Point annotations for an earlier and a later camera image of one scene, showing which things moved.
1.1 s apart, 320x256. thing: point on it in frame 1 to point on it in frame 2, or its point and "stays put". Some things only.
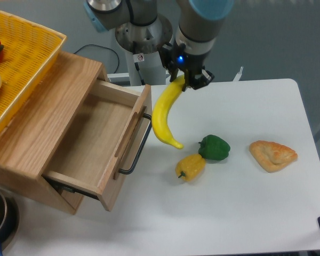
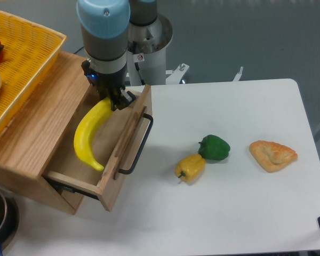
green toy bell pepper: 213,148 stays put
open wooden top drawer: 102,141 stays put
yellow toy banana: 162,104 to 92,118
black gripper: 176,57 to 111,85
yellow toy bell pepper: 191,167 stays put
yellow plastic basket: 30,52 stays put
